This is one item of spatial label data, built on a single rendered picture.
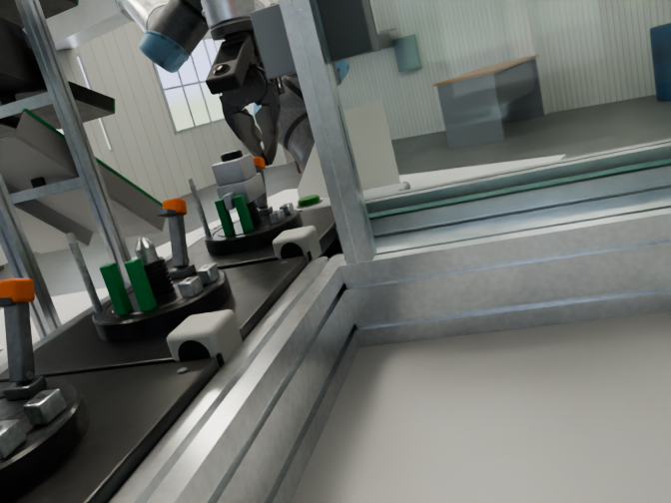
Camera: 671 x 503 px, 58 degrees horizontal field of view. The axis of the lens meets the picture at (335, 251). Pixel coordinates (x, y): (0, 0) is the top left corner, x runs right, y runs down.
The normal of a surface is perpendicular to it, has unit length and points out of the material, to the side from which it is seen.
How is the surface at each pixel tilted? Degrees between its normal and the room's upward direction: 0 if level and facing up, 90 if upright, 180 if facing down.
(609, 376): 0
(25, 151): 135
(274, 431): 90
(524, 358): 0
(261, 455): 90
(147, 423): 0
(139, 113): 90
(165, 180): 90
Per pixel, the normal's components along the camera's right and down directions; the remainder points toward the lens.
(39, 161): -0.11, 0.90
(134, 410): -0.25, -0.93
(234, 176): -0.25, 0.33
